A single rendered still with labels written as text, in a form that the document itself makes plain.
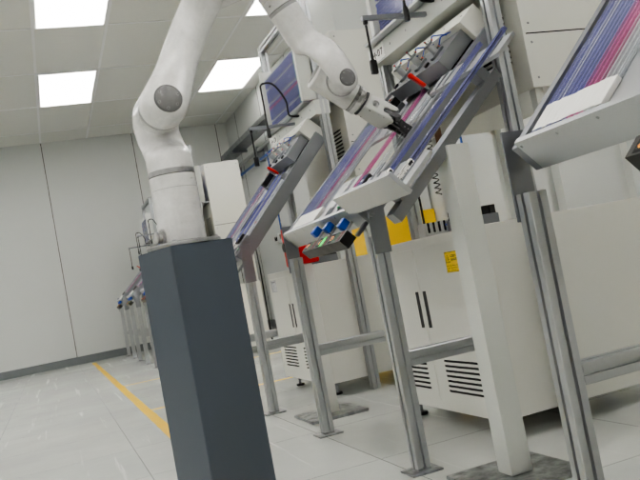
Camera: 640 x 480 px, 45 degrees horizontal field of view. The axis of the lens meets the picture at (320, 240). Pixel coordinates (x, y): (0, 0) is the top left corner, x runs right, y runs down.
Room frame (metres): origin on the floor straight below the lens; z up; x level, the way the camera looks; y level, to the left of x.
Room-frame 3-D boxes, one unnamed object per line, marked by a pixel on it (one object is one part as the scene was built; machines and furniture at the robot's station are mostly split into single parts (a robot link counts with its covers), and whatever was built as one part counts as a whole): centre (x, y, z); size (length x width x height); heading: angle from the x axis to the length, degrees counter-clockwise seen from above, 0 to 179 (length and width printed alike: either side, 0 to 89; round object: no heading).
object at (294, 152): (3.91, 0.06, 0.66); 1.01 x 0.73 x 1.31; 110
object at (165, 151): (2.01, 0.36, 1.00); 0.19 x 0.12 x 0.24; 24
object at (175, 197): (1.98, 0.35, 0.79); 0.19 x 0.19 x 0.18
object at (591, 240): (2.62, -0.60, 0.31); 0.70 x 0.65 x 0.62; 20
